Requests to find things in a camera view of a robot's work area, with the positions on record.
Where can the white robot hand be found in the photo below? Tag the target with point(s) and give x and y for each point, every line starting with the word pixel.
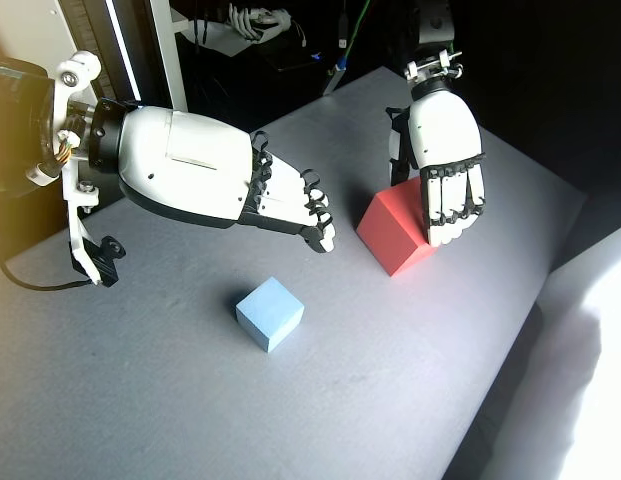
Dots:
pixel 445 135
pixel 190 160

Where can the red cube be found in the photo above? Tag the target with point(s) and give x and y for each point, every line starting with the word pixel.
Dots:
pixel 390 235

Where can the light blue cube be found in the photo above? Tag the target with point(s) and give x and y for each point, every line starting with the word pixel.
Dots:
pixel 270 312

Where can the spare white robot hand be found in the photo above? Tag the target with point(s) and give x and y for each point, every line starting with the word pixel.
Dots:
pixel 255 22

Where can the grey table cloth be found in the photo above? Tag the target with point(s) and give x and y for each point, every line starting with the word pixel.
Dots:
pixel 190 400

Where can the white metal frame post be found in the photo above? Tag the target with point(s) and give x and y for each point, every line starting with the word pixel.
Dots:
pixel 167 50

